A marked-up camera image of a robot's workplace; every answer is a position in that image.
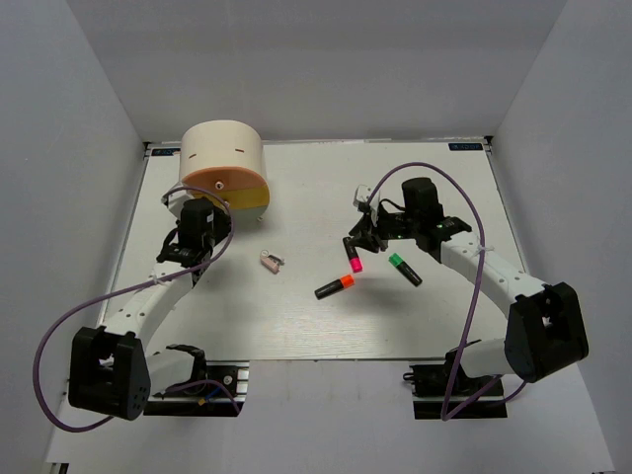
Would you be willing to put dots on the black green highlighter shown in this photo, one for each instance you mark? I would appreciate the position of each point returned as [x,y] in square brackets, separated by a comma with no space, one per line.
[405,270]

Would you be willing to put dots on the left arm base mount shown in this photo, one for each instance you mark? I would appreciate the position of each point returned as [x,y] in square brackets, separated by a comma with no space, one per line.
[222,395]

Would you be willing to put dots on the black pink highlighter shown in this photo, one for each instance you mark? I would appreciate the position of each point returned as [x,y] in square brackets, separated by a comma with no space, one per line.
[353,257]

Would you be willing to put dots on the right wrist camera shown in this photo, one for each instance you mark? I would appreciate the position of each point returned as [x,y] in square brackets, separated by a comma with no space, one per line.
[365,203]

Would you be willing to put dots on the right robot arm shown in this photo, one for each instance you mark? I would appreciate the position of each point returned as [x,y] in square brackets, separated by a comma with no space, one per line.
[545,327]

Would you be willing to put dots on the left blue corner label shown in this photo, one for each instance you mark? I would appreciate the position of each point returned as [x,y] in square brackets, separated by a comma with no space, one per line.
[165,151]

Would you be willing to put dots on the blue corner label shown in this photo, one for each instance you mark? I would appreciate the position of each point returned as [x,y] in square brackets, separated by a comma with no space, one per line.
[465,146]
[165,151]

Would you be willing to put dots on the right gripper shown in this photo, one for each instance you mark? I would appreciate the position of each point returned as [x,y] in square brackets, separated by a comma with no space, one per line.
[376,239]

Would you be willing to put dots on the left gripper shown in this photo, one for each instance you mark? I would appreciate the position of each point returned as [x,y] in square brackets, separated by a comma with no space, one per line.
[221,220]

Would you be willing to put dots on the black orange highlighter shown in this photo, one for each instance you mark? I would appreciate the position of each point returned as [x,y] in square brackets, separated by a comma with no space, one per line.
[334,287]

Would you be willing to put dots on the round cream drawer organizer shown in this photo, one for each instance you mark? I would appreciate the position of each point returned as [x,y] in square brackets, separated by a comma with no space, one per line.
[226,157]

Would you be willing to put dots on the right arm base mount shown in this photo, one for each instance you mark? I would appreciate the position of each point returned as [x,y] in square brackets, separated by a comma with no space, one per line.
[428,382]

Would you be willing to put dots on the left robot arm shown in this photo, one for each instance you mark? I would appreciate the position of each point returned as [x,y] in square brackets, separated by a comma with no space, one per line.
[111,371]

